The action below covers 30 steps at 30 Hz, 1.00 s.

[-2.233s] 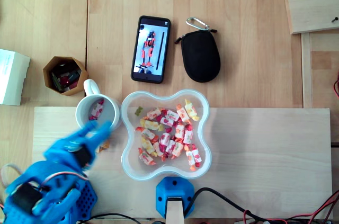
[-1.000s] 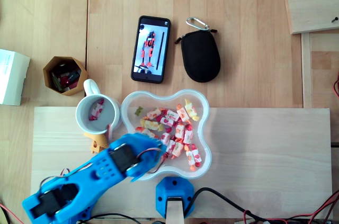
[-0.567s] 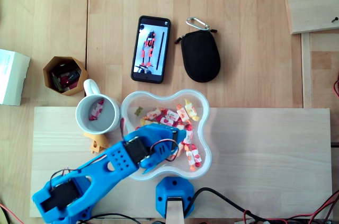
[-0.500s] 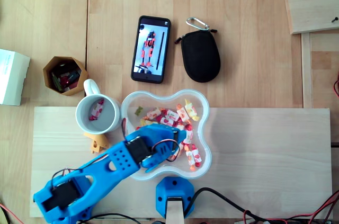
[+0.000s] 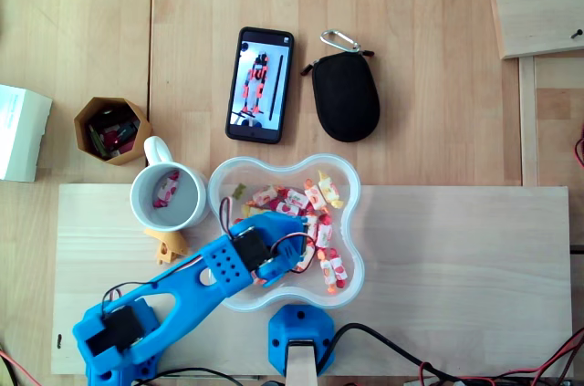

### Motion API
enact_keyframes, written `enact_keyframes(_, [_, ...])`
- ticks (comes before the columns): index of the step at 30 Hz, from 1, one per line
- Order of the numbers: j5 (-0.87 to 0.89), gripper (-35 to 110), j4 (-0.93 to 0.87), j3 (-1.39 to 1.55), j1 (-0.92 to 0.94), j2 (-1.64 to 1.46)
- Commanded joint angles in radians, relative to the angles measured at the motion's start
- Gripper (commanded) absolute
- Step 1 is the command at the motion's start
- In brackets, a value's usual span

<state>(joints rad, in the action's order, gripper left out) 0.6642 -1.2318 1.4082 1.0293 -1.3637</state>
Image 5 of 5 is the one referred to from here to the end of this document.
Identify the thin black cable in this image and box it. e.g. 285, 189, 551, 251
131, 366, 250, 386

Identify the red cable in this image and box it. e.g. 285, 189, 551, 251
417, 329, 584, 386

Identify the red-print wrapped candy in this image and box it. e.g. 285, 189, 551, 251
315, 214, 334, 253
272, 201, 302, 217
328, 247, 349, 289
152, 170, 182, 209
278, 188, 311, 210

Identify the black zip pouch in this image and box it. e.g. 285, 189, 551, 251
299, 48, 381, 144

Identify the green small part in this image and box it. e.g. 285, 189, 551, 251
89, 124, 105, 157

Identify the red small part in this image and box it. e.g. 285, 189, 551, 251
103, 128, 137, 152

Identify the wooden camera post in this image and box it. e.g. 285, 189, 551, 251
285, 340, 318, 386

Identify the brown hexagonal printed cup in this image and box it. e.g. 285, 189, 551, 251
73, 96, 153, 167

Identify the black power cable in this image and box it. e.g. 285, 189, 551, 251
318, 322, 462, 382

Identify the clear plastic lobed bowl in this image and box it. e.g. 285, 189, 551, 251
207, 153, 366, 313

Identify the silver carabiner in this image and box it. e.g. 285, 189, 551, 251
319, 28, 362, 54

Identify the thin red wire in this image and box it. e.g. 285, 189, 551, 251
0, 347, 37, 386

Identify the black smartphone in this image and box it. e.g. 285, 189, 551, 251
224, 26, 296, 145

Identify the blue printed camera mount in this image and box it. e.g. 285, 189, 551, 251
266, 304, 337, 378

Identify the black small part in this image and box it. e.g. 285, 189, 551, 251
116, 119, 141, 139

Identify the light wooden base board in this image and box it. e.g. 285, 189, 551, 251
50, 183, 574, 378

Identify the white mug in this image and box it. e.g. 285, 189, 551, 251
130, 135, 212, 233

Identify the white cardboard box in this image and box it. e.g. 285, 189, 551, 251
0, 83, 54, 183

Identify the orange printed plastic part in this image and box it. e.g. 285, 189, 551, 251
143, 226, 190, 266

